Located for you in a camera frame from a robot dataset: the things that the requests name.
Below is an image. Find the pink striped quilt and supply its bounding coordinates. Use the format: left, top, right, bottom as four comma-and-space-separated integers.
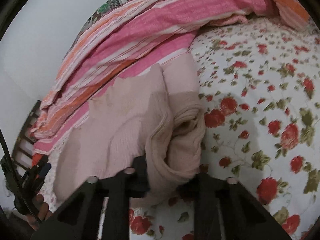
30, 0, 310, 154

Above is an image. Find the person's left hand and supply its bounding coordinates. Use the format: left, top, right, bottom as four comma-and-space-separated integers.
26, 194, 53, 231

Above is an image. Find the black cable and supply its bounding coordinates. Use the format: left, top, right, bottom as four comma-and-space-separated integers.
0, 128, 43, 225

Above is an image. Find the dark wooden headboard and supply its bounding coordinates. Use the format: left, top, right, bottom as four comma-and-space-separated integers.
11, 100, 41, 176

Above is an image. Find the floral bed sheet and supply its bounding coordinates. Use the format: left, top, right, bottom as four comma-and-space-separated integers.
37, 15, 320, 240

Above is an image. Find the pink knit sweater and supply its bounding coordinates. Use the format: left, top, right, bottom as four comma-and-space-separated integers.
53, 53, 206, 207

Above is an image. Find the red pillow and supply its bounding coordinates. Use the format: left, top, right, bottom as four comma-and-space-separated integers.
31, 153, 48, 167

